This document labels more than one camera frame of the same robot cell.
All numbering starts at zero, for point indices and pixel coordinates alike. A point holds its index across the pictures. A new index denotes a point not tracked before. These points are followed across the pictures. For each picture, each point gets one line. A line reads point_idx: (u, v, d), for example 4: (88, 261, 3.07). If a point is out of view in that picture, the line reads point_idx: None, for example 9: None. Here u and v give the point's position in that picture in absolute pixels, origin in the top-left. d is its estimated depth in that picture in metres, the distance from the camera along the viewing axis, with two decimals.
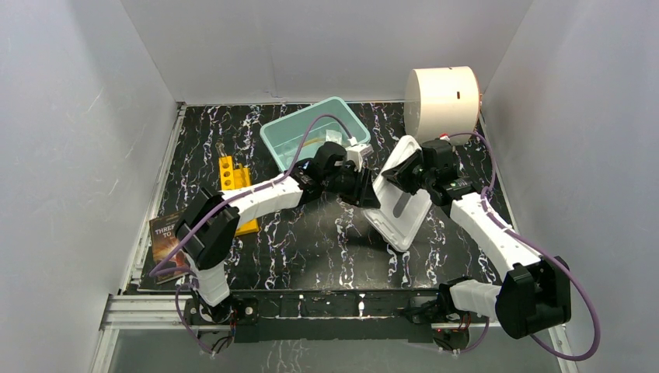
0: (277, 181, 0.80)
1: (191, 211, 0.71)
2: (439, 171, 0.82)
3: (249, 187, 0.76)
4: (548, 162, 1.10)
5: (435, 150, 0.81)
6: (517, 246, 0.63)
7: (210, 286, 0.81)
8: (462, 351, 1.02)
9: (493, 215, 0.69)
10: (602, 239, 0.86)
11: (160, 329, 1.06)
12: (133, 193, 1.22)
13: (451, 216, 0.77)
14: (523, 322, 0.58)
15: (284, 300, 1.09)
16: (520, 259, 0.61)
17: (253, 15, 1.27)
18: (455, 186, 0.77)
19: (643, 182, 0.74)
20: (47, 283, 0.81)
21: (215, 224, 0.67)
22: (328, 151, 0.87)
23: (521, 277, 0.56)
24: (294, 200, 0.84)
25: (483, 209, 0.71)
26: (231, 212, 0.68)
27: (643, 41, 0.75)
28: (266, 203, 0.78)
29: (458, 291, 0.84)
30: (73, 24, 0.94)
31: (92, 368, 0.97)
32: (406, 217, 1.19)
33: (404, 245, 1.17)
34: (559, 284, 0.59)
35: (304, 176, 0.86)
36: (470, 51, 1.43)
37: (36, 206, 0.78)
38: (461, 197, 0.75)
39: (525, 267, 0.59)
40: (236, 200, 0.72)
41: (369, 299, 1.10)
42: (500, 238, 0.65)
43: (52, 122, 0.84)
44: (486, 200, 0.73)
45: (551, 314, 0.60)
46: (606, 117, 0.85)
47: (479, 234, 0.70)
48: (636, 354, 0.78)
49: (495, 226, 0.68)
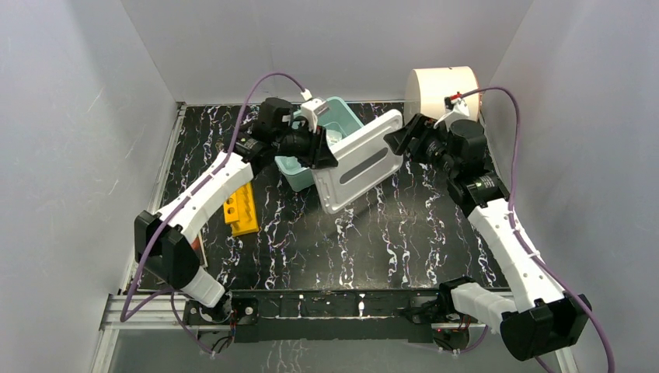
0: (217, 169, 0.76)
1: (138, 241, 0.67)
2: (464, 163, 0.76)
3: (186, 193, 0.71)
4: (548, 162, 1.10)
5: (466, 140, 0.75)
6: (542, 278, 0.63)
7: (200, 292, 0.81)
8: (462, 351, 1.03)
9: (519, 235, 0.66)
10: (602, 240, 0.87)
11: (160, 328, 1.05)
12: (133, 193, 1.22)
13: (471, 219, 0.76)
14: (528, 353, 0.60)
15: (284, 300, 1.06)
16: (542, 294, 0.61)
17: (253, 15, 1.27)
18: (479, 186, 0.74)
19: (643, 182, 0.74)
20: (48, 283, 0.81)
21: (165, 247, 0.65)
22: (271, 106, 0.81)
23: (540, 316, 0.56)
24: (245, 176, 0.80)
25: (510, 224, 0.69)
26: (174, 233, 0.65)
27: (642, 41, 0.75)
28: (212, 200, 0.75)
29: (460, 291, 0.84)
30: (73, 24, 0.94)
31: (92, 368, 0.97)
32: (351, 187, 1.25)
33: (332, 210, 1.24)
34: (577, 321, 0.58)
35: (248, 141, 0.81)
36: (470, 51, 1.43)
37: (36, 206, 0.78)
38: (486, 204, 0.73)
39: (545, 305, 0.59)
40: (174, 214, 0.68)
41: (369, 299, 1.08)
42: (524, 266, 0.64)
43: (52, 122, 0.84)
44: (514, 212, 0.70)
45: (559, 341, 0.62)
46: (606, 118, 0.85)
47: (501, 251, 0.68)
48: (636, 355, 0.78)
49: (522, 251, 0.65)
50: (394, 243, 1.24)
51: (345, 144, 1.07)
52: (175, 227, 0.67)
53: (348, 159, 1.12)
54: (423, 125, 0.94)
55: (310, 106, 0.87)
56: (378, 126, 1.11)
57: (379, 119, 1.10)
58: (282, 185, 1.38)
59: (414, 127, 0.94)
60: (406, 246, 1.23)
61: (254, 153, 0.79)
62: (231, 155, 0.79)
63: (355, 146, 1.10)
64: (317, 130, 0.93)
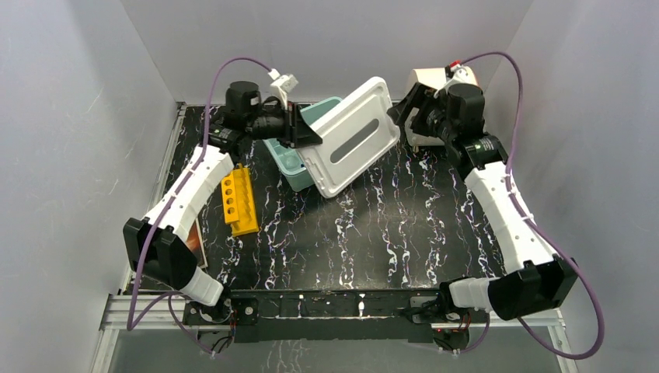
0: (195, 165, 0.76)
1: (131, 251, 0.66)
2: (461, 125, 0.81)
3: (169, 194, 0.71)
4: (548, 162, 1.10)
5: (463, 100, 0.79)
6: (532, 240, 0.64)
7: (200, 293, 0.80)
8: (463, 351, 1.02)
9: (514, 198, 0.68)
10: (602, 239, 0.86)
11: (160, 328, 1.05)
12: (133, 193, 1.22)
13: (467, 183, 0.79)
14: (512, 313, 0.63)
15: (284, 300, 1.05)
16: (531, 257, 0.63)
17: (253, 15, 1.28)
18: (479, 149, 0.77)
19: (644, 180, 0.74)
20: (47, 283, 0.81)
21: (158, 249, 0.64)
22: (236, 92, 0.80)
23: (528, 277, 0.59)
24: (226, 167, 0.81)
25: (507, 188, 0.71)
26: (166, 234, 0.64)
27: (643, 40, 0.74)
28: (198, 195, 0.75)
29: (458, 289, 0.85)
30: (73, 24, 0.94)
31: (92, 368, 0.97)
32: (343, 168, 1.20)
33: (329, 194, 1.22)
34: (563, 286, 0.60)
35: (221, 133, 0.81)
36: (470, 50, 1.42)
37: (36, 206, 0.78)
38: (484, 167, 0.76)
39: (535, 266, 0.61)
40: (163, 215, 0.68)
41: (369, 299, 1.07)
42: (516, 228, 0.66)
43: (52, 122, 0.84)
44: (510, 176, 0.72)
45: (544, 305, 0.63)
46: (606, 117, 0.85)
47: (495, 213, 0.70)
48: (637, 355, 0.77)
49: (516, 213, 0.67)
50: (394, 242, 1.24)
51: (326, 119, 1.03)
52: (165, 227, 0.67)
53: (333, 137, 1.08)
54: (424, 94, 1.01)
55: (278, 85, 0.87)
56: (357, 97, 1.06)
57: (358, 89, 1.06)
58: (282, 185, 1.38)
59: (414, 95, 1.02)
60: (406, 245, 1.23)
61: (231, 142, 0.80)
62: (207, 148, 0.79)
63: (337, 122, 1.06)
64: (289, 107, 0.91)
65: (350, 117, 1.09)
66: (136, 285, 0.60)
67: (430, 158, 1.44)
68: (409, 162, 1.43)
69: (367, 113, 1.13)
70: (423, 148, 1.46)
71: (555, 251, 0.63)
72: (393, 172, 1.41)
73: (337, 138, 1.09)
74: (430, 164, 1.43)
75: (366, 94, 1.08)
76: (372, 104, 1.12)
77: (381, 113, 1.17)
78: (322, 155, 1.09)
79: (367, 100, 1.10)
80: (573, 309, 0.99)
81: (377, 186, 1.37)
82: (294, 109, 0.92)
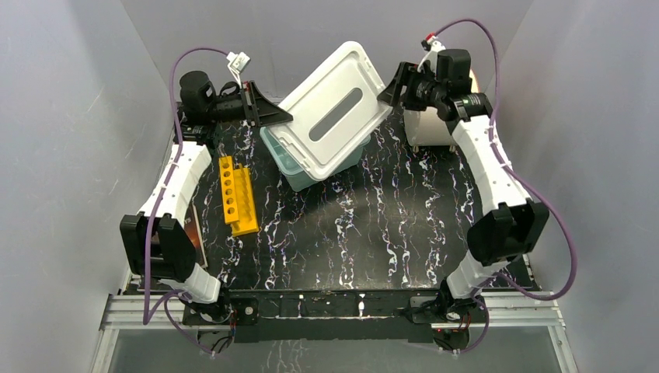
0: (176, 158, 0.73)
1: (130, 249, 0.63)
2: (451, 85, 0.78)
3: (159, 186, 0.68)
4: (548, 162, 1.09)
5: (451, 59, 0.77)
6: (508, 185, 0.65)
7: (201, 289, 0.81)
8: (462, 351, 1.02)
9: (496, 148, 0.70)
10: (603, 239, 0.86)
11: (160, 328, 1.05)
12: (133, 193, 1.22)
13: (453, 136, 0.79)
14: (489, 256, 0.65)
15: (284, 300, 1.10)
16: (507, 198, 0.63)
17: (253, 15, 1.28)
18: (466, 103, 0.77)
19: (643, 180, 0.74)
20: (47, 283, 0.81)
21: (163, 241, 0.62)
22: (189, 88, 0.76)
23: (501, 217, 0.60)
24: (206, 159, 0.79)
25: (489, 138, 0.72)
26: (165, 220, 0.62)
27: (643, 40, 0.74)
28: (186, 186, 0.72)
29: (454, 277, 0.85)
30: (73, 24, 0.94)
31: (92, 368, 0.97)
32: (328, 144, 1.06)
33: (319, 176, 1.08)
34: (535, 227, 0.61)
35: (193, 130, 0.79)
36: (470, 50, 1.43)
37: (36, 206, 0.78)
38: (469, 120, 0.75)
39: (508, 207, 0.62)
40: (158, 205, 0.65)
41: (369, 299, 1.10)
42: (494, 174, 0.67)
43: (52, 122, 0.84)
44: (493, 127, 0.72)
45: (517, 249, 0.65)
46: (607, 116, 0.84)
47: (477, 162, 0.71)
48: (637, 355, 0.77)
49: (495, 162, 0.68)
50: (394, 243, 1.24)
51: (297, 93, 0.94)
52: (165, 215, 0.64)
53: (308, 110, 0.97)
54: (407, 71, 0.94)
55: (231, 67, 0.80)
56: (328, 65, 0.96)
57: (329, 58, 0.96)
58: (282, 185, 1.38)
59: (400, 77, 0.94)
60: (406, 246, 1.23)
61: (206, 136, 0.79)
62: (184, 144, 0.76)
63: (309, 94, 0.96)
64: (245, 85, 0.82)
65: (326, 88, 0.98)
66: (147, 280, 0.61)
67: (430, 158, 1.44)
68: (409, 162, 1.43)
69: (346, 81, 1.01)
70: (423, 148, 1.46)
71: (529, 195, 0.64)
72: (393, 172, 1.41)
73: (313, 111, 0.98)
74: (430, 163, 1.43)
75: (338, 61, 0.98)
76: (350, 72, 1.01)
77: (364, 79, 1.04)
78: (298, 131, 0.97)
79: (343, 68, 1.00)
80: (574, 309, 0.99)
81: (377, 186, 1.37)
82: (252, 88, 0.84)
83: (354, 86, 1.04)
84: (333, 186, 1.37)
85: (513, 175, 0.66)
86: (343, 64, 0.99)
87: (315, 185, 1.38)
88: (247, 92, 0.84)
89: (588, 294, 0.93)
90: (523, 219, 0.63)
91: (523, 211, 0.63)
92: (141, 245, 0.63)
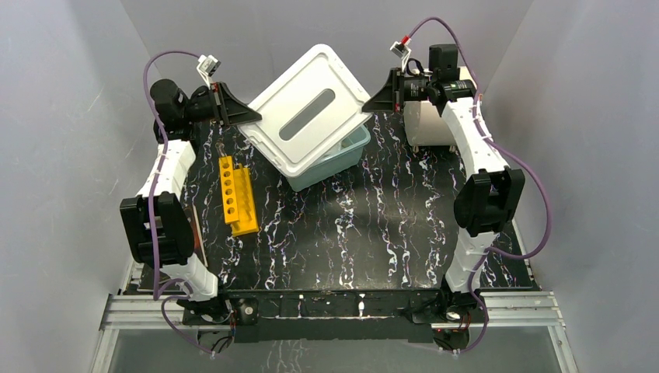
0: (165, 151, 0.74)
1: (130, 231, 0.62)
2: (441, 71, 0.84)
3: (152, 172, 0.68)
4: (547, 162, 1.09)
5: (441, 49, 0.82)
6: (489, 155, 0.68)
7: (202, 280, 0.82)
8: (462, 351, 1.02)
9: (479, 123, 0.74)
10: (603, 238, 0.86)
11: (160, 329, 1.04)
12: (133, 193, 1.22)
13: (444, 116, 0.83)
14: (473, 223, 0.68)
15: (284, 300, 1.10)
16: (486, 165, 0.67)
17: (253, 15, 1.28)
18: (454, 87, 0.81)
19: (642, 181, 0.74)
20: (47, 282, 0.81)
21: (164, 217, 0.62)
22: (163, 99, 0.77)
23: (481, 181, 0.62)
24: (192, 154, 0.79)
25: (472, 115, 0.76)
26: (164, 196, 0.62)
27: (641, 40, 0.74)
28: (177, 173, 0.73)
29: (451, 270, 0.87)
30: (72, 24, 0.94)
31: (92, 368, 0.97)
32: (298, 144, 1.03)
33: (291, 174, 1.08)
34: (513, 192, 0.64)
35: (175, 132, 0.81)
36: (469, 51, 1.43)
37: (36, 206, 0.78)
38: (456, 100, 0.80)
39: (487, 173, 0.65)
40: (154, 186, 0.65)
41: (369, 299, 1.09)
42: (476, 145, 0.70)
43: (53, 122, 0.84)
44: (477, 105, 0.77)
45: (497, 215, 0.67)
46: (606, 116, 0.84)
47: (461, 137, 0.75)
48: (636, 355, 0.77)
49: (476, 134, 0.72)
50: (394, 242, 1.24)
51: (263, 96, 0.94)
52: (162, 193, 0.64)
53: (276, 112, 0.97)
54: (397, 77, 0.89)
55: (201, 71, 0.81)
56: (294, 69, 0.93)
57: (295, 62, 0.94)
58: (282, 185, 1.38)
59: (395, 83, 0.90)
60: (406, 246, 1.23)
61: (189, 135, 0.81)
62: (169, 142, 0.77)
63: (277, 96, 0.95)
64: (213, 87, 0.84)
65: (292, 92, 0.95)
66: (155, 259, 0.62)
67: (430, 158, 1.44)
68: (409, 162, 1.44)
69: (318, 84, 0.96)
70: (423, 148, 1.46)
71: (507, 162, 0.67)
72: (393, 172, 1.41)
73: (280, 114, 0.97)
74: (430, 163, 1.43)
75: (305, 64, 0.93)
76: (322, 74, 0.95)
77: (339, 81, 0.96)
78: (266, 130, 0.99)
79: (314, 71, 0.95)
80: (574, 309, 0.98)
81: (377, 186, 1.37)
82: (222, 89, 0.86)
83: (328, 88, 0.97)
84: (333, 186, 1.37)
85: (493, 145, 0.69)
86: (312, 68, 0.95)
87: (315, 185, 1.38)
88: (216, 92, 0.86)
89: (589, 294, 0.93)
90: (503, 186, 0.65)
91: (501, 179, 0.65)
92: (141, 226, 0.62)
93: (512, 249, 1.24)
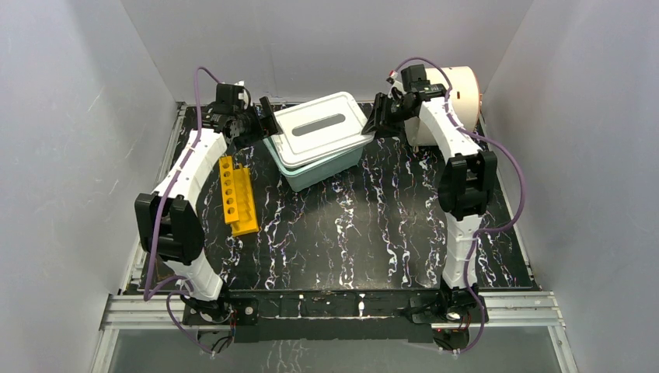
0: (195, 143, 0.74)
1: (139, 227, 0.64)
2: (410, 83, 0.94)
3: (175, 169, 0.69)
4: (547, 161, 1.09)
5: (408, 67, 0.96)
6: (462, 141, 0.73)
7: (202, 283, 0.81)
8: (462, 350, 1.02)
9: (452, 116, 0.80)
10: (602, 238, 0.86)
11: (160, 329, 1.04)
12: (133, 193, 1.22)
13: (420, 115, 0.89)
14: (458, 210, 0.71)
15: (284, 300, 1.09)
16: (461, 150, 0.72)
17: (253, 15, 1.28)
18: (428, 90, 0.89)
19: (641, 181, 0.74)
20: (47, 282, 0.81)
21: (174, 219, 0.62)
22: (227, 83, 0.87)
23: (457, 164, 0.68)
24: (221, 147, 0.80)
25: (445, 110, 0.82)
26: (178, 202, 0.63)
27: (643, 39, 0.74)
28: (200, 172, 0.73)
29: (448, 266, 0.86)
30: (72, 23, 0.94)
31: (93, 368, 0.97)
32: (306, 141, 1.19)
33: (287, 162, 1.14)
34: (487, 173, 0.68)
35: (211, 116, 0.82)
36: (470, 50, 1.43)
37: (35, 207, 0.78)
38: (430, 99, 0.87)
39: (463, 156, 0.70)
40: (171, 186, 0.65)
41: (369, 299, 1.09)
42: (451, 134, 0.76)
43: (53, 121, 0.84)
44: (448, 102, 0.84)
45: (479, 197, 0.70)
46: (606, 118, 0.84)
47: (437, 131, 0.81)
48: (636, 355, 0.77)
49: (450, 124, 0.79)
50: (394, 242, 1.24)
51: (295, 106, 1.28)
52: (175, 197, 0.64)
53: (299, 116, 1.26)
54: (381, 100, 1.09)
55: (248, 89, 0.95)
56: (322, 98, 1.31)
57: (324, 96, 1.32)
58: (282, 185, 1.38)
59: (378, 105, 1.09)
60: (406, 245, 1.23)
61: (221, 125, 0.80)
62: (202, 131, 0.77)
63: (304, 108, 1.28)
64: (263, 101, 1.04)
65: (315, 109, 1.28)
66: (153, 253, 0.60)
67: (430, 158, 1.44)
68: (409, 162, 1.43)
69: (335, 109, 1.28)
70: (423, 148, 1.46)
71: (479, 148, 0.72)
72: (393, 172, 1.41)
73: (301, 118, 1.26)
74: (430, 163, 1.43)
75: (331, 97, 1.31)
76: (340, 105, 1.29)
77: (350, 111, 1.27)
78: (286, 125, 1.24)
79: (336, 102, 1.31)
80: (574, 309, 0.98)
81: (377, 186, 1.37)
82: (266, 101, 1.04)
83: (341, 113, 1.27)
84: (333, 186, 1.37)
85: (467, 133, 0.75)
86: (335, 101, 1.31)
87: (315, 185, 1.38)
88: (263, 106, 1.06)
89: (588, 294, 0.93)
90: (479, 169, 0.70)
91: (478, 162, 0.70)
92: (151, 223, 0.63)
93: (512, 249, 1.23)
